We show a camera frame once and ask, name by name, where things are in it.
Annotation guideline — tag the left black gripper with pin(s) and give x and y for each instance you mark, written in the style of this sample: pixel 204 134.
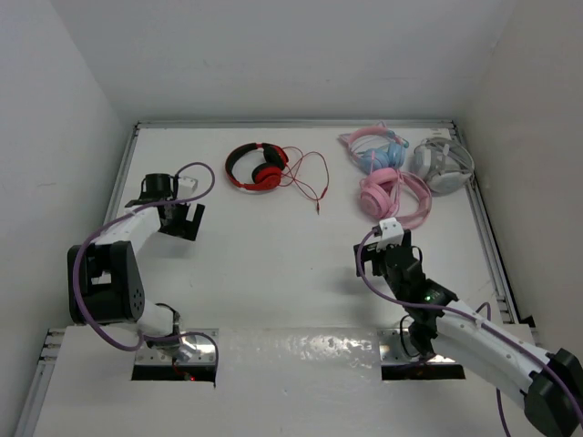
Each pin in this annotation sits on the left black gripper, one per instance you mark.
pixel 184 228

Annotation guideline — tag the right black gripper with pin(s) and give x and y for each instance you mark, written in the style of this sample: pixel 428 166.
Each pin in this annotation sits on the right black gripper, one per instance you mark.
pixel 369 252

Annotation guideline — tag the red black headphones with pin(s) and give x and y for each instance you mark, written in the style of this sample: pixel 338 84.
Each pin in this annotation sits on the red black headphones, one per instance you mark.
pixel 267 175

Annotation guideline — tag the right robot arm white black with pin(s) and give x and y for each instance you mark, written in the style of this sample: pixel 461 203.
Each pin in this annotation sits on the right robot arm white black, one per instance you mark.
pixel 546 385

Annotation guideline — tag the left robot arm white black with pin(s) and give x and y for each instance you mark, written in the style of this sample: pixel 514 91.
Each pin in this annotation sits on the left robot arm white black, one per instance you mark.
pixel 107 275

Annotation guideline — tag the white grey headphones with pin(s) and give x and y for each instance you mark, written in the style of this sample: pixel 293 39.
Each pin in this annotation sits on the white grey headphones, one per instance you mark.
pixel 444 165

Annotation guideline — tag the pink blue cat-ear headphones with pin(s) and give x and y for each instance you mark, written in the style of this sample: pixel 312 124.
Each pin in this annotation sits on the pink blue cat-ear headphones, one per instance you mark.
pixel 375 147

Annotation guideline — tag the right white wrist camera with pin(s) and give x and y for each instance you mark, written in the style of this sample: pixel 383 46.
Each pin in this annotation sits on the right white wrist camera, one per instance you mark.
pixel 391 233

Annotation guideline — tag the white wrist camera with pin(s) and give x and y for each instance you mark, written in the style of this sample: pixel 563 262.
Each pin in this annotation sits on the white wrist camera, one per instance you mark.
pixel 187 187
pixel 391 233

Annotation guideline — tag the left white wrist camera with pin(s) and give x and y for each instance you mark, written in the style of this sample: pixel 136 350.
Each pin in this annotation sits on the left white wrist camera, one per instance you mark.
pixel 187 187

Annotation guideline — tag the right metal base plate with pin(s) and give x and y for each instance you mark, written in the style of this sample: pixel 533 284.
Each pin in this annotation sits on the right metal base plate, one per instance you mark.
pixel 395 349

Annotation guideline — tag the metal base plate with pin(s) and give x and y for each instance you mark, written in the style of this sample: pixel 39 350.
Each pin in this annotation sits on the metal base plate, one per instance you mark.
pixel 395 349
pixel 189 349

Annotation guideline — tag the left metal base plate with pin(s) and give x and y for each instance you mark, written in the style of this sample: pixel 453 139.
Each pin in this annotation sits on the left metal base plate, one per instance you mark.
pixel 189 349

